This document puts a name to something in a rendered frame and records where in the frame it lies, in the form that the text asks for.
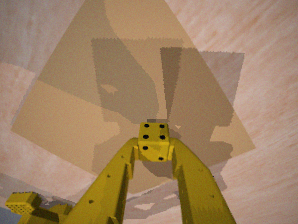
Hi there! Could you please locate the yellow die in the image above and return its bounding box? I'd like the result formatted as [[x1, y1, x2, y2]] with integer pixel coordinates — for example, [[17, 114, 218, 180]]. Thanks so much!
[[138, 122, 170, 162]]

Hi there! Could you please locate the tan square mat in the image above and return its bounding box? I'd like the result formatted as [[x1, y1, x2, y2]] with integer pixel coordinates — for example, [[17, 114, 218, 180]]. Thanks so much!
[[11, 0, 256, 177]]

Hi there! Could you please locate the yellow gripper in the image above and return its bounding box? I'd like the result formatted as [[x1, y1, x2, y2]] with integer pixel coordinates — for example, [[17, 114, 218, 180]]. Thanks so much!
[[61, 137, 237, 224]]

